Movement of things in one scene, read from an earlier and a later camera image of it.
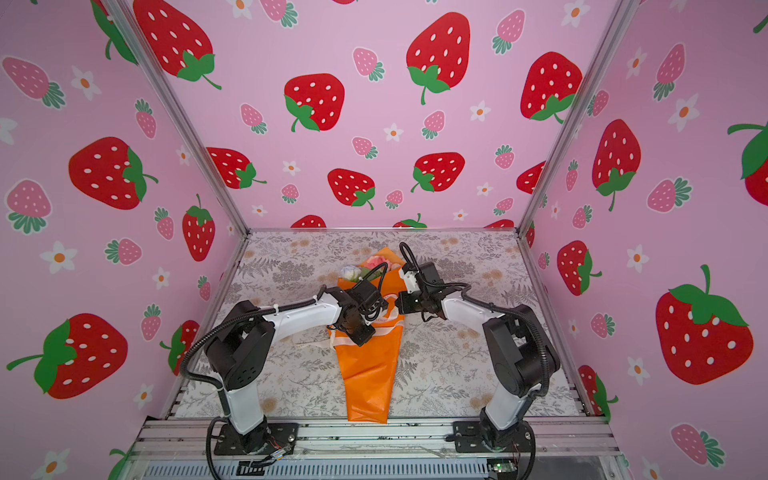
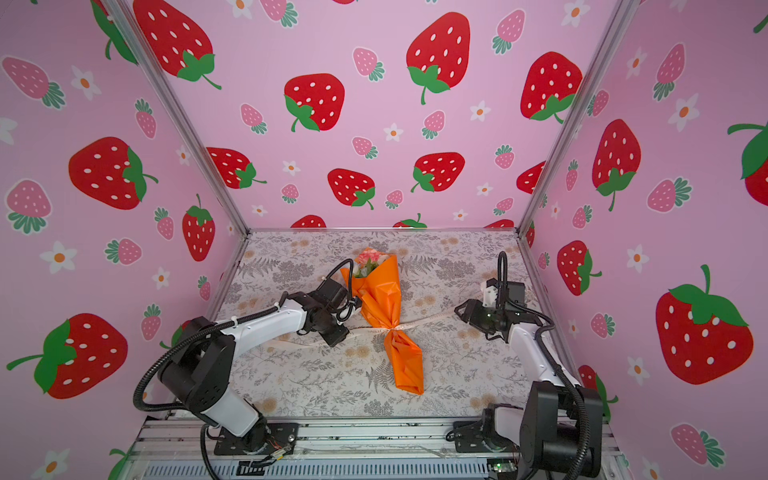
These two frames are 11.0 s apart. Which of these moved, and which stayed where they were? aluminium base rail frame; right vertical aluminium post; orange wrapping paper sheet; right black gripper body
Moved: orange wrapping paper sheet; right black gripper body
Stayed: aluminium base rail frame; right vertical aluminium post
